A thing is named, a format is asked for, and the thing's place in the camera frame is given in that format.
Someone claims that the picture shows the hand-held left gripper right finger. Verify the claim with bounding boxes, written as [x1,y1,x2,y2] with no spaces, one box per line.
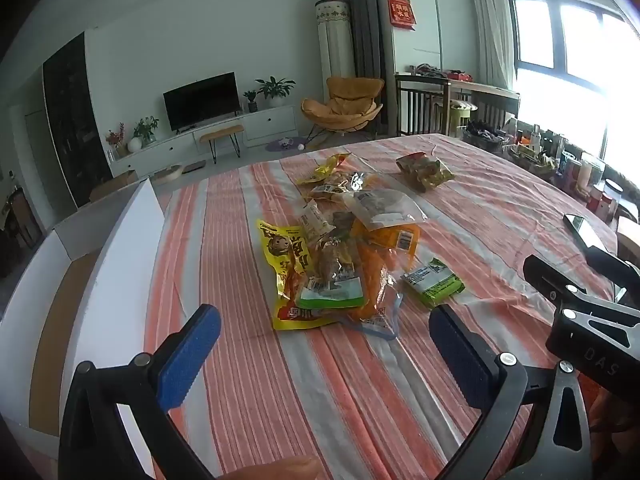
[429,304,593,480]

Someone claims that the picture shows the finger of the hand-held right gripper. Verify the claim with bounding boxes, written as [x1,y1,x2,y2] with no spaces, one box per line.
[586,247,640,306]
[523,255,640,391]

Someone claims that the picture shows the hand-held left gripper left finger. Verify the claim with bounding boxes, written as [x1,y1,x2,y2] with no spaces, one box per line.
[60,304,222,480]

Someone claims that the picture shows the white cardboard box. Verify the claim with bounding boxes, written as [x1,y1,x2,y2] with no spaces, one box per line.
[0,177,173,480]

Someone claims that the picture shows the orange snack packet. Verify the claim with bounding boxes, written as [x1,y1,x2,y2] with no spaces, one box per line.
[350,215,422,323]

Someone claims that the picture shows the yellow cartoon snack packet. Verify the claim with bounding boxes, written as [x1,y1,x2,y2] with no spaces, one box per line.
[256,219,341,332]

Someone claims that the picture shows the brown snack packet green label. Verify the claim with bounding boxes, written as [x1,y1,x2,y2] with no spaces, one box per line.
[292,237,368,311]

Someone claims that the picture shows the clear packet with white label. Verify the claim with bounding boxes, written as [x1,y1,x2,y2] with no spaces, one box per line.
[344,189,427,228]

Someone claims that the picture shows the long yellow snack packet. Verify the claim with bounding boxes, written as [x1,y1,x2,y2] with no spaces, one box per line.
[297,152,351,184]

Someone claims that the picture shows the person's left hand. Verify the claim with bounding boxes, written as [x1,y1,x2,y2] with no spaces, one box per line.
[225,454,322,480]

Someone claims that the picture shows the black smartphone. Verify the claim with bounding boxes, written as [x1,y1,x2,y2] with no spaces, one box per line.
[563,213,608,253]

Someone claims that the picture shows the clear blue-edged zipper bag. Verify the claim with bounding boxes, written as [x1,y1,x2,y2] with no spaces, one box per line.
[347,287,403,341]

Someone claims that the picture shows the row of jars and bottles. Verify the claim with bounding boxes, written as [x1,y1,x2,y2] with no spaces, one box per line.
[515,120,628,223]

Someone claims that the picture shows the wicker basket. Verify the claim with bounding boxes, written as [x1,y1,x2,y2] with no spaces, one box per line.
[461,119,507,153]
[505,144,558,177]

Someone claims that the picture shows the round wooden cat scratcher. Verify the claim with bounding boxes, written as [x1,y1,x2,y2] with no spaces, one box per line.
[150,162,186,184]

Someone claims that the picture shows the brown cardboard box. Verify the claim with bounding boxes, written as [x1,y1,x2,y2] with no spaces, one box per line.
[89,170,138,203]

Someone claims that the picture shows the large window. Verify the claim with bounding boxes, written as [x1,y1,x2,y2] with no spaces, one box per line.
[507,0,640,171]

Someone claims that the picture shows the green stool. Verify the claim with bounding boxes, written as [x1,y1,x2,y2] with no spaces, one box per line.
[447,100,476,136]

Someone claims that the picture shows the wooden dining chair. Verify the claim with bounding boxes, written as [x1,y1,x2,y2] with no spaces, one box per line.
[0,187,43,276]

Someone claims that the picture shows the wooden bench with metal legs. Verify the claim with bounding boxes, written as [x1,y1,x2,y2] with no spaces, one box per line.
[200,125,246,163]

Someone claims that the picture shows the red flowers in vase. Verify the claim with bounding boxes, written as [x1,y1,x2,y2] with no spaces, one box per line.
[106,122,126,158]

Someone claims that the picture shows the green plant in white vase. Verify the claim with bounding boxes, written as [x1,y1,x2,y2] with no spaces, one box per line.
[127,116,160,153]

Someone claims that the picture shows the purple floor mat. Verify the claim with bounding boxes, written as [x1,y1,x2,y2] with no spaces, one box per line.
[265,135,308,153]

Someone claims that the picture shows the dark wooden railed crib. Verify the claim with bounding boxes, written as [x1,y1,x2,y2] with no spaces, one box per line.
[395,72,521,138]

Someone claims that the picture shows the white television cabinet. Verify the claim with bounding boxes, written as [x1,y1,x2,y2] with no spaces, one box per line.
[107,105,301,176]

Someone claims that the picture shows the white curtain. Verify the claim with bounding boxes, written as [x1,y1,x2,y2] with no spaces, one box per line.
[469,0,516,92]

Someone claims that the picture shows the black television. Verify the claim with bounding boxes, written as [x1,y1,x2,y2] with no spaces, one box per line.
[163,72,241,132]

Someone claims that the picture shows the dark display cabinet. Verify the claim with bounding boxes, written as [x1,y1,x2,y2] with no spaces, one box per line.
[42,40,113,208]

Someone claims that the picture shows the orange lounge chair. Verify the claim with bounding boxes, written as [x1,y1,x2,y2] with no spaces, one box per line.
[301,76,385,147]

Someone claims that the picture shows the large green potted plant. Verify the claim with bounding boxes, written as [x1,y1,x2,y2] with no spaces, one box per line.
[255,76,296,108]

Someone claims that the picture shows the covered standing air conditioner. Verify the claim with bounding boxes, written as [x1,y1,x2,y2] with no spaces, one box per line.
[315,0,357,111]

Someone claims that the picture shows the grey curtain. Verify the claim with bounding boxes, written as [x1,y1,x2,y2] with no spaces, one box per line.
[330,0,388,126]

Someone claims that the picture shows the red wall hanging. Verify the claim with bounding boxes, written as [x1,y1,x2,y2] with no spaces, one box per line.
[387,0,417,31]

